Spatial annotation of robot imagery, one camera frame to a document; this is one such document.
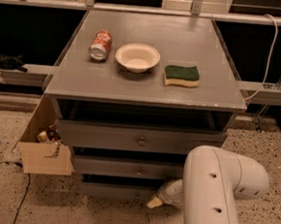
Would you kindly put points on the cardboard box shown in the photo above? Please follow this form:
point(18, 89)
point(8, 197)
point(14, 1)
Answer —
point(46, 157)

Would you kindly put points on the snack packets in box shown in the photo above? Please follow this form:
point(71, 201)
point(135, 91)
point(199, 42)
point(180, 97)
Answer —
point(51, 134)

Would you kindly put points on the white paper bowl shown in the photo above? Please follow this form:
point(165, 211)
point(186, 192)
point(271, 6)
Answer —
point(137, 58)

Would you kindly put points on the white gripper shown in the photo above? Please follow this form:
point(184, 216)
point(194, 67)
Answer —
point(167, 193)

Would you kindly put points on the grey drawer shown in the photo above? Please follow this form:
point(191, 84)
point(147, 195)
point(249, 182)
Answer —
point(134, 137)
point(118, 191)
point(110, 166)

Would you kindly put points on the grey middle drawer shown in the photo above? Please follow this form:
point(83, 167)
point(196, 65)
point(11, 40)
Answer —
point(110, 166)

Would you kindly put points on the orange soda can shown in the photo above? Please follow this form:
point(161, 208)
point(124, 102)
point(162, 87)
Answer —
point(100, 47)

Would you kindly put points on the green yellow sponge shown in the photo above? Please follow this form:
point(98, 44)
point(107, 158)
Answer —
point(181, 76)

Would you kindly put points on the black object on rail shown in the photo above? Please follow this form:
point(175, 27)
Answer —
point(12, 62)

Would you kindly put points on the grey top drawer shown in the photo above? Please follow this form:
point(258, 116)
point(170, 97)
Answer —
point(134, 137)

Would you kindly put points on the grey bottom drawer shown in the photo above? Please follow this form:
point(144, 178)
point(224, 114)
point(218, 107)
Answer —
point(118, 191)

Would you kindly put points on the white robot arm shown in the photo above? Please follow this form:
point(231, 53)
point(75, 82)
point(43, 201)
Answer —
point(213, 180)

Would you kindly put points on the metal frame rail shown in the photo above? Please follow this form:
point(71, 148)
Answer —
point(35, 75)

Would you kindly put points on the grey drawer cabinet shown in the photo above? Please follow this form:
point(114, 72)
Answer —
point(106, 92)

